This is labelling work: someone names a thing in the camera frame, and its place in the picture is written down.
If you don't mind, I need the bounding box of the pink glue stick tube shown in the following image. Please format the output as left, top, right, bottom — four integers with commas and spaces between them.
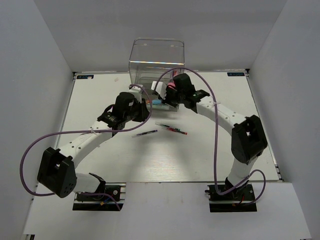
167, 70, 178, 89

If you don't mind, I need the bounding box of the blue capped highlighter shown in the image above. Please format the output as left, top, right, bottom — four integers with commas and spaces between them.
152, 99, 163, 106

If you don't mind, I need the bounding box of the red clear pen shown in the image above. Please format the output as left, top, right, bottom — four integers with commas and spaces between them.
164, 127, 188, 135

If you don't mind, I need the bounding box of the clear organizer top lid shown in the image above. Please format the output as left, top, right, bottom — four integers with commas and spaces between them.
128, 37, 185, 73

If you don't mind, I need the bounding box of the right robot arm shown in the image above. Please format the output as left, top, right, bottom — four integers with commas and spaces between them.
152, 73, 268, 200

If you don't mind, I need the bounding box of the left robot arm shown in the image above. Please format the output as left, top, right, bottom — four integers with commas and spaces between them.
37, 88, 149, 200

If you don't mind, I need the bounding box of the green clear pen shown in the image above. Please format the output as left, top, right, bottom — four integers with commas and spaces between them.
155, 122, 180, 131

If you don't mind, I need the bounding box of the purple pen refill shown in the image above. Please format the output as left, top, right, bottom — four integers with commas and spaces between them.
131, 129, 158, 138

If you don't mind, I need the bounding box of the clear acrylic drawer organizer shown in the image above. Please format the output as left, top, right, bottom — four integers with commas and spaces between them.
128, 37, 186, 112

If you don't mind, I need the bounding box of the right corner blue label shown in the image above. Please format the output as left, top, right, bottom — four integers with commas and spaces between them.
227, 72, 245, 77

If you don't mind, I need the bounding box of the corner blue label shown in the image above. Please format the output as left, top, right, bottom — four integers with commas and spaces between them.
227, 72, 245, 77
76, 74, 94, 80

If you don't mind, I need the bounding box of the left corner blue label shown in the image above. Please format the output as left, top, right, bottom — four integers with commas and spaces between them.
76, 74, 94, 80

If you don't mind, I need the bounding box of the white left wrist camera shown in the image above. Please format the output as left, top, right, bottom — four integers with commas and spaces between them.
128, 85, 144, 102

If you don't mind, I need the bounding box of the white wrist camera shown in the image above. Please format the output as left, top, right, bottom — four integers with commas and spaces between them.
128, 85, 144, 102
151, 81, 167, 100

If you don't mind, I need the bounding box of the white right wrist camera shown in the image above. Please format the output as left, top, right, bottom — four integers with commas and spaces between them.
151, 81, 167, 100

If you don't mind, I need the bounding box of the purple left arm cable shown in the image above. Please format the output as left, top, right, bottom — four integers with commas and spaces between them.
19, 84, 153, 211

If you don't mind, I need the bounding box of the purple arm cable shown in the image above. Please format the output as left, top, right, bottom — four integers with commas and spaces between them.
156, 67, 267, 205
19, 84, 153, 211

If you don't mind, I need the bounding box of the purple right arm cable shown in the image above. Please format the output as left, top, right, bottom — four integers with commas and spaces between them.
156, 67, 267, 205

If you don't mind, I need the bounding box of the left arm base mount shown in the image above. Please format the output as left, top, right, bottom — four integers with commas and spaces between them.
72, 183, 126, 212

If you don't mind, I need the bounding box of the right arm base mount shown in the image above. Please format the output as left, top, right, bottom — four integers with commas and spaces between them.
204, 184, 257, 213

